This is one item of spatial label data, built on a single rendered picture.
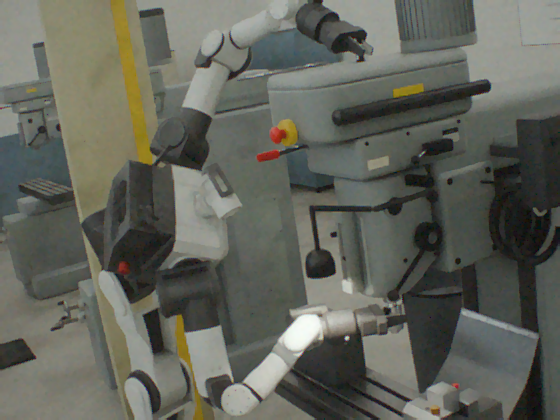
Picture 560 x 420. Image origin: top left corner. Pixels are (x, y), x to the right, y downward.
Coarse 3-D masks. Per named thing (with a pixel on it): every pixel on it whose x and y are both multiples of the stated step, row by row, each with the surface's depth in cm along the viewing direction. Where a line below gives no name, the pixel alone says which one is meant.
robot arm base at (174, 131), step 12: (168, 120) 209; (180, 120) 208; (156, 132) 210; (168, 132) 208; (180, 132) 207; (156, 144) 209; (168, 144) 207; (180, 144) 206; (156, 156) 212; (168, 156) 208; (180, 156) 207; (204, 156) 218
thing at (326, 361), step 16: (288, 320) 247; (304, 352) 245; (320, 352) 238; (336, 352) 233; (352, 352) 237; (304, 368) 247; (320, 368) 240; (336, 368) 234; (352, 368) 238; (336, 384) 235
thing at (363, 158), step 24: (432, 120) 189; (456, 120) 191; (312, 144) 195; (336, 144) 185; (360, 144) 178; (384, 144) 181; (408, 144) 185; (456, 144) 192; (312, 168) 197; (336, 168) 188; (360, 168) 180; (384, 168) 182; (408, 168) 186
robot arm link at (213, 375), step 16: (192, 336) 190; (208, 336) 190; (192, 352) 191; (208, 352) 189; (224, 352) 192; (208, 368) 189; (224, 368) 191; (208, 384) 188; (224, 384) 189; (240, 384) 190; (208, 400) 195; (224, 400) 187; (240, 400) 188
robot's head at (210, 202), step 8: (216, 176) 197; (200, 184) 197; (208, 184) 196; (224, 184) 197; (208, 192) 197; (216, 192) 195; (200, 200) 200; (208, 200) 199; (216, 200) 195; (224, 200) 194; (232, 200) 195; (208, 208) 199; (216, 208) 195; (224, 208) 194; (232, 208) 194; (240, 208) 198; (224, 216) 197
